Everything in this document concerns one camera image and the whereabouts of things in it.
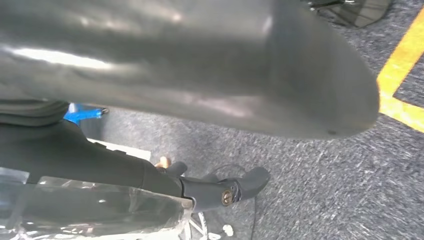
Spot blue metal shelf rack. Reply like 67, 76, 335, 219
63, 102, 110, 126

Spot chrome stool base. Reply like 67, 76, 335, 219
178, 211, 234, 240

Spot yellow floor tape square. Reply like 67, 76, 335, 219
376, 6, 424, 134

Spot white flat panel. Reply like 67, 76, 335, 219
87, 138, 152, 163

